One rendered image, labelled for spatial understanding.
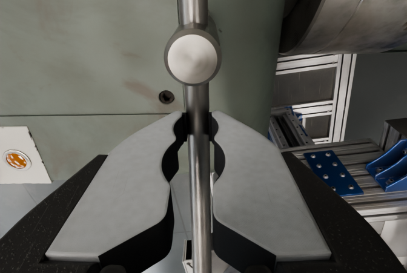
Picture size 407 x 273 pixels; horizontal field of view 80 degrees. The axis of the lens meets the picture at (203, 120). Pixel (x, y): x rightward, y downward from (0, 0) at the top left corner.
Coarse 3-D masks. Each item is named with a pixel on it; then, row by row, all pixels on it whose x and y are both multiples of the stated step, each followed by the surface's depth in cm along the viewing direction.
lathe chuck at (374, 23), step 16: (368, 0) 22; (384, 0) 22; (400, 0) 22; (352, 16) 24; (368, 16) 24; (384, 16) 24; (400, 16) 24; (352, 32) 26; (368, 32) 26; (384, 32) 26; (400, 32) 26; (336, 48) 30; (352, 48) 30; (368, 48) 30; (384, 48) 30
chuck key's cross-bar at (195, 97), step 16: (192, 0) 9; (192, 16) 10; (192, 96) 12; (208, 96) 12; (192, 112) 12; (192, 128) 12; (208, 128) 13; (192, 144) 13; (208, 144) 13; (192, 160) 13; (208, 160) 13; (192, 176) 13; (208, 176) 13; (192, 192) 14; (208, 192) 14; (192, 208) 14; (208, 208) 14; (192, 224) 14; (208, 224) 14; (192, 240) 15; (208, 240) 14; (192, 256) 15; (208, 256) 15; (208, 272) 15
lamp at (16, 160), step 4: (8, 156) 26; (12, 156) 26; (16, 156) 26; (20, 156) 26; (8, 160) 26; (12, 160) 26; (16, 160) 26; (20, 160) 26; (24, 160) 26; (12, 164) 26; (16, 164) 26; (20, 164) 26; (24, 164) 26
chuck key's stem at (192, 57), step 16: (208, 16) 13; (176, 32) 9; (192, 32) 9; (208, 32) 9; (176, 48) 9; (192, 48) 9; (208, 48) 9; (176, 64) 9; (192, 64) 9; (208, 64) 9; (176, 80) 10; (192, 80) 9; (208, 80) 10
